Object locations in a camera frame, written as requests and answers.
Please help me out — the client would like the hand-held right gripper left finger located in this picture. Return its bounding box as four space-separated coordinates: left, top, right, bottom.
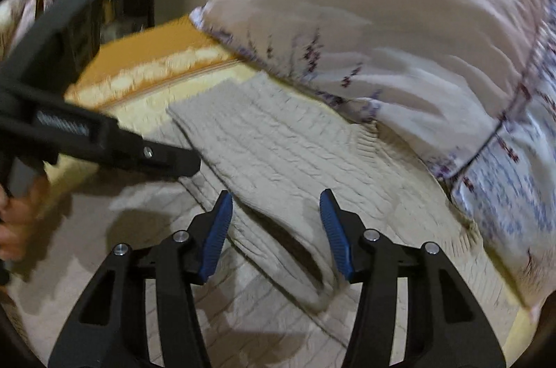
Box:
48 190 235 368

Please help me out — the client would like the pink floral cloth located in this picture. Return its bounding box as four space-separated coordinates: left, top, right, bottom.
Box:
0 0 53 60

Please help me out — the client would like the grey cable knit sweater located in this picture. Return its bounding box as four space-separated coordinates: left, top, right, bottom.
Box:
108 73 522 368

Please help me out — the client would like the pale blue tree print pillow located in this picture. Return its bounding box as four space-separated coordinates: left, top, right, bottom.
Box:
428 0 556 312

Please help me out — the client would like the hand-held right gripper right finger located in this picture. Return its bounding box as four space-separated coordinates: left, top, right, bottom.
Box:
319 188 507 368

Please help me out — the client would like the pink floral pillow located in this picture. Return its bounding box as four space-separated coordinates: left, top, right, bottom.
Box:
191 0 548 178

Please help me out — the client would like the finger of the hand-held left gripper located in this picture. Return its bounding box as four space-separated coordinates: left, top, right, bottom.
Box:
108 127 202 180

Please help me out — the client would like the yellow patterned bed sheet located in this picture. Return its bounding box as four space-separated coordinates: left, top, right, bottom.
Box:
9 16 539 368

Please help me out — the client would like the person's left hand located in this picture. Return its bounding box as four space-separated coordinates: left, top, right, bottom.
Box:
0 177 42 262

